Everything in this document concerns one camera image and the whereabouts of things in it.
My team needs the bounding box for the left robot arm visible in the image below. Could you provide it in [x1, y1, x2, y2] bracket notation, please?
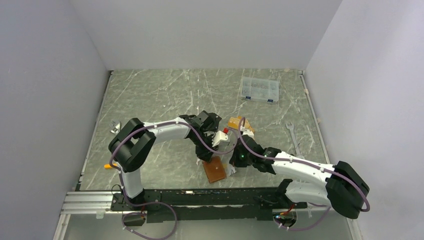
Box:
[108, 110, 221, 210]

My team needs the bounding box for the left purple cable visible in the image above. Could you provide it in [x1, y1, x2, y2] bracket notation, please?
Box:
[109, 120, 239, 240]

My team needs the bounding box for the red handled adjustable wrench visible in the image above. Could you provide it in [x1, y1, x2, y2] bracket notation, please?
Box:
[109, 120, 121, 136]

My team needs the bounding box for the silver open-end spanner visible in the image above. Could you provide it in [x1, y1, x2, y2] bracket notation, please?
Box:
[285, 122, 305, 159]

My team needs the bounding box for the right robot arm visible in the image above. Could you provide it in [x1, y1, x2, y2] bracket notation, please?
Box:
[229, 135, 371, 219]

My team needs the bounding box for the brown leather card holder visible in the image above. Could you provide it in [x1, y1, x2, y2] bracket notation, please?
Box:
[202, 156, 227, 184]

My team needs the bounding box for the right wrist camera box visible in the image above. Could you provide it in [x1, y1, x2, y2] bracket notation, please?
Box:
[241, 128, 255, 139]

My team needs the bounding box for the clear plastic organizer box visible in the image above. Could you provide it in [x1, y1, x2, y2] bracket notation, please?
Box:
[240, 76, 280, 104]

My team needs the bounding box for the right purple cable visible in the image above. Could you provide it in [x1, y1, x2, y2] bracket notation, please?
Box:
[237, 116, 371, 232]

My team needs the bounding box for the single silver VIP card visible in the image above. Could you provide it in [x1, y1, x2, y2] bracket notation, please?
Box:
[225, 163, 237, 176]

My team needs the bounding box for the aluminium rail frame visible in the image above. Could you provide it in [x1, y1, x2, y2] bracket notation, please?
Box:
[54, 190, 363, 240]

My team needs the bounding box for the orange card stack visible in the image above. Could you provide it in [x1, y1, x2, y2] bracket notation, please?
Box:
[227, 116, 255, 133]

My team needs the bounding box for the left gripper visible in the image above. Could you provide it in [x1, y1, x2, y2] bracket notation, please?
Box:
[190, 132, 219, 164]

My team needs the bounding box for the yellow handled screwdriver left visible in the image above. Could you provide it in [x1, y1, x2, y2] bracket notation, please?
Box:
[103, 163, 118, 169]

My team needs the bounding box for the purple cable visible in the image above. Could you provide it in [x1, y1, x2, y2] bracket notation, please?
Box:
[237, 116, 371, 232]
[109, 120, 239, 240]

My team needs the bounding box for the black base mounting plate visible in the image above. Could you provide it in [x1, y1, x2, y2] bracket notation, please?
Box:
[110, 187, 307, 223]

